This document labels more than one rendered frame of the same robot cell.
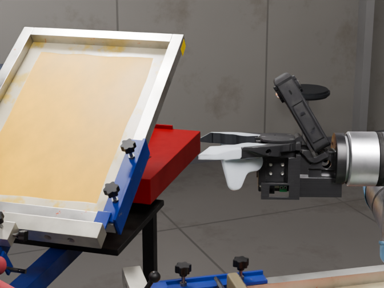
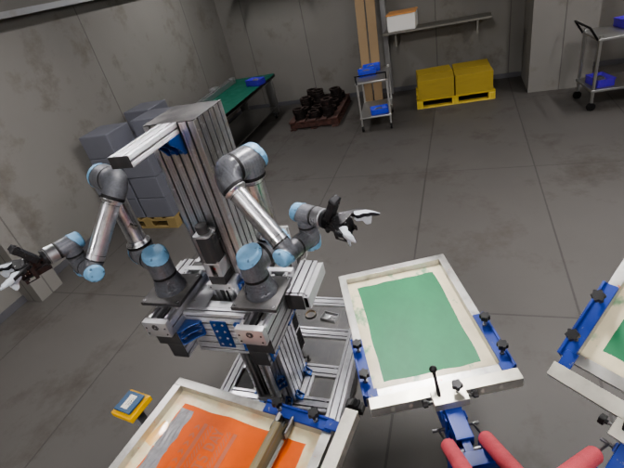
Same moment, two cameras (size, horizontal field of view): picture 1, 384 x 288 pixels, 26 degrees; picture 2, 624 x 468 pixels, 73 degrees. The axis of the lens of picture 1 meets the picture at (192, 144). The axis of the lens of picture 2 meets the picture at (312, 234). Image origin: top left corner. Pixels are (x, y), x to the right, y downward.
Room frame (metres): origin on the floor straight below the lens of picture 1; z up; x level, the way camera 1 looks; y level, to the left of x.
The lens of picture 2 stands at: (2.06, 0.71, 2.45)
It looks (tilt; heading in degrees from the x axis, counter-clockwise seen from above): 32 degrees down; 226
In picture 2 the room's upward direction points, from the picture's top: 14 degrees counter-clockwise
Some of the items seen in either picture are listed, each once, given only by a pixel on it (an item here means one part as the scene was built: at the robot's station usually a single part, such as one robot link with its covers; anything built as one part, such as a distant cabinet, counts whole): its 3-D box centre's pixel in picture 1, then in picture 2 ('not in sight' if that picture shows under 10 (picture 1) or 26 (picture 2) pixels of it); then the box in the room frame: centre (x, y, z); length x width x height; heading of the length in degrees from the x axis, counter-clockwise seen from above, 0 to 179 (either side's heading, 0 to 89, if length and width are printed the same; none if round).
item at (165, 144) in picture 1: (118, 159); not in sight; (2.94, 0.27, 1.06); 0.61 x 0.46 x 0.12; 164
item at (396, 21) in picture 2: not in sight; (402, 19); (-4.99, -3.21, 1.30); 0.50 x 0.42 x 0.27; 112
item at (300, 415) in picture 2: not in sight; (298, 419); (1.50, -0.19, 0.98); 0.30 x 0.05 x 0.07; 104
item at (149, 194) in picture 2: not in sight; (159, 162); (-0.53, -4.50, 0.64); 1.29 x 0.86 x 1.28; 22
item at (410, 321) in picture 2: not in sight; (419, 328); (0.92, 0.05, 1.05); 1.08 x 0.61 x 0.23; 44
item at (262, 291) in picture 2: not in sight; (258, 282); (1.21, -0.57, 1.31); 0.15 x 0.15 x 0.10
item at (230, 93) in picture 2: not in sight; (233, 116); (-2.52, -5.25, 0.48); 2.52 x 1.00 x 0.96; 22
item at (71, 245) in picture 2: not in sight; (69, 244); (1.65, -1.18, 1.65); 0.11 x 0.08 x 0.09; 177
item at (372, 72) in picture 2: not in sight; (374, 95); (-3.73, -3.11, 0.45); 0.98 x 0.56 x 0.91; 23
